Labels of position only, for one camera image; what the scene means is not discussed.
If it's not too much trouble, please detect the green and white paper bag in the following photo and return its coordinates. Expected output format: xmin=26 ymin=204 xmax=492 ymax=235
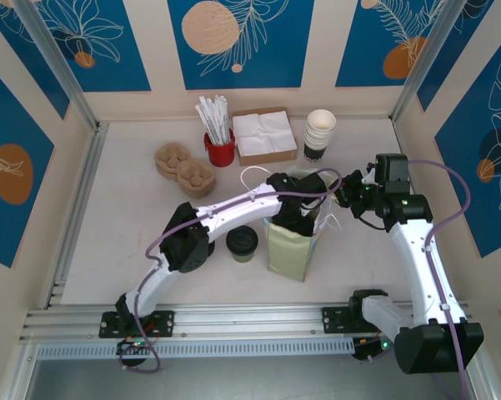
xmin=239 ymin=165 xmax=343 ymax=283

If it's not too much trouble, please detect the white paper cup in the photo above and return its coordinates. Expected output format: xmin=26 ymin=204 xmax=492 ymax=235
xmin=306 ymin=108 xmax=338 ymax=137
xmin=305 ymin=122 xmax=336 ymax=138
xmin=304 ymin=127 xmax=334 ymax=143
xmin=303 ymin=135 xmax=333 ymax=167
xmin=304 ymin=131 xmax=333 ymax=147

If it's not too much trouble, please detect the brown cardboard napkin box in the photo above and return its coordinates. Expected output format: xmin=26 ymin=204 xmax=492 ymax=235
xmin=232 ymin=107 xmax=299 ymax=168

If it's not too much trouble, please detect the white paper napkin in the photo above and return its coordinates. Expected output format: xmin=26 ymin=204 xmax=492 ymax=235
xmin=233 ymin=112 xmax=297 ymax=155

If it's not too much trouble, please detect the red straw bucket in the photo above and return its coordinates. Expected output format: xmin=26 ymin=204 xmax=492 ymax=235
xmin=203 ymin=127 xmax=237 ymax=168

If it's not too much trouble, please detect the brown pulp cup carrier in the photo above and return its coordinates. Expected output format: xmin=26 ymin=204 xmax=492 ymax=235
xmin=153 ymin=145 xmax=217 ymax=199
xmin=154 ymin=141 xmax=216 ymax=195

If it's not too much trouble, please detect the black controller board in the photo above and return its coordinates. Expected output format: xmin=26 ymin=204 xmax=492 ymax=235
xmin=352 ymin=337 xmax=395 ymax=362
xmin=116 ymin=339 xmax=151 ymax=355

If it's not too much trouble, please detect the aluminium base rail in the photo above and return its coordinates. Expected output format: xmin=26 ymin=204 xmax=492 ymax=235
xmin=18 ymin=302 xmax=480 ymax=343

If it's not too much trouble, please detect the aluminium frame post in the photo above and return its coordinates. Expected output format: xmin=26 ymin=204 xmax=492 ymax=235
xmin=13 ymin=0 xmax=101 ymax=131
xmin=390 ymin=0 xmax=468 ymax=126

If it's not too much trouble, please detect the grey slotted cable duct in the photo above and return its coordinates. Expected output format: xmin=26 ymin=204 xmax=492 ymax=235
xmin=35 ymin=337 xmax=356 ymax=360

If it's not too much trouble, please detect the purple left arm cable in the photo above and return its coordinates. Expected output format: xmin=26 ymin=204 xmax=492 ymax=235
xmin=118 ymin=167 xmax=343 ymax=374

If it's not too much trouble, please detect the aluminium side rail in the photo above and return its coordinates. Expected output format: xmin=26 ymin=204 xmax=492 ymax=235
xmin=44 ymin=121 xmax=110 ymax=310

